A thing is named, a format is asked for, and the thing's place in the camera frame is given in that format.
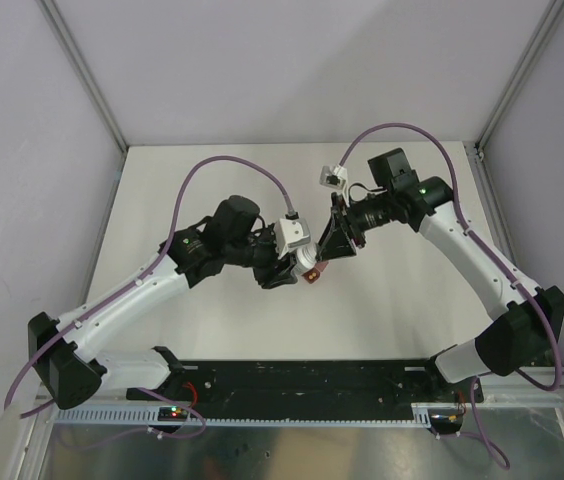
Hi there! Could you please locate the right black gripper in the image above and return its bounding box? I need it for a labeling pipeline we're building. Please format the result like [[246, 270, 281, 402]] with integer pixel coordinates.
[[316, 190, 393, 263]]

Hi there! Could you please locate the red pill organizer box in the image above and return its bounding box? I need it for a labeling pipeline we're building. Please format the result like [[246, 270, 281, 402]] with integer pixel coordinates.
[[302, 261, 329, 284]]

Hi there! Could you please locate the white pill bottle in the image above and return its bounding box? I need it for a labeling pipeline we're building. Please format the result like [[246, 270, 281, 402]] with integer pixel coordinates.
[[295, 243, 317, 275]]

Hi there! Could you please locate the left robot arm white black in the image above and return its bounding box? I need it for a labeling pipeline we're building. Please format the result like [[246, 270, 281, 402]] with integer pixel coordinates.
[[28, 195, 310, 410]]

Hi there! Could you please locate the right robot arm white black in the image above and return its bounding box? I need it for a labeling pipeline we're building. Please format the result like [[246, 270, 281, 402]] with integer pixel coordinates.
[[317, 149, 564, 401]]

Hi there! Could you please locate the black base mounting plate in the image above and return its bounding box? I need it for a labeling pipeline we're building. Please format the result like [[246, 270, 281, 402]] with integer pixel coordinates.
[[126, 357, 486, 421]]

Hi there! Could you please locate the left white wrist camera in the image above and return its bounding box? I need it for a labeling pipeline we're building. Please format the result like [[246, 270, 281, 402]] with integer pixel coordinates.
[[273, 218, 311, 259]]

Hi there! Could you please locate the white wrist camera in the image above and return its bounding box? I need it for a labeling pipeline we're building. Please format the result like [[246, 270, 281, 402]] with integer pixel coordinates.
[[273, 218, 311, 259], [319, 165, 348, 199]]

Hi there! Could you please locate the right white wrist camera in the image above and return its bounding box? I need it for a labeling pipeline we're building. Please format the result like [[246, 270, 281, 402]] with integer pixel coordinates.
[[319, 165, 348, 199]]

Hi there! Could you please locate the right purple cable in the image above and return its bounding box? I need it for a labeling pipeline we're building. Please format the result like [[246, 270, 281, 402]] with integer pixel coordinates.
[[339, 123, 564, 471]]

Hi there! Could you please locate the grey slotted cable duct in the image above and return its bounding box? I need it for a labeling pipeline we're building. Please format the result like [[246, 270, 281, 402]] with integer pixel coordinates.
[[53, 402, 458, 428]]

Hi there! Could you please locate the right aluminium frame post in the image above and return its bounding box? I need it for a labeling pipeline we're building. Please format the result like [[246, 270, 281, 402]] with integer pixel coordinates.
[[474, 0, 564, 156]]

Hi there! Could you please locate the aluminium frame post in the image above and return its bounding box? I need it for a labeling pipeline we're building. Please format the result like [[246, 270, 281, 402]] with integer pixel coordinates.
[[474, 0, 564, 156], [36, 0, 129, 154]]

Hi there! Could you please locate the left aluminium frame post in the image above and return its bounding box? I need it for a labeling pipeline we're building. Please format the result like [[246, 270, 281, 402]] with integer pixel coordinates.
[[36, 0, 129, 154]]

